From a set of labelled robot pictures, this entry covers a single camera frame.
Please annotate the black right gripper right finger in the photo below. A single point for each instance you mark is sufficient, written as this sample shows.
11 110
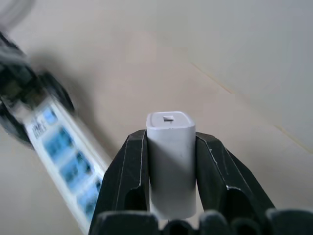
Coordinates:
220 176

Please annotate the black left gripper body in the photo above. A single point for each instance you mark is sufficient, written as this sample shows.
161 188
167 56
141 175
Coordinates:
14 66

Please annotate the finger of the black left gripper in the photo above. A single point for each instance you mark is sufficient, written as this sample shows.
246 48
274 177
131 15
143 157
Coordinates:
60 91
12 124

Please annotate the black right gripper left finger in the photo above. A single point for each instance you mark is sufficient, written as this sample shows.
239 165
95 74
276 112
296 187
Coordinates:
122 176

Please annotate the white charger cube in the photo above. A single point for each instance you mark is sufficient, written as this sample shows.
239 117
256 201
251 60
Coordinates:
171 166

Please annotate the white power strip blue sockets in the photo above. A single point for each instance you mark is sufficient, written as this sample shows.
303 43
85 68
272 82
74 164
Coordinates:
66 156

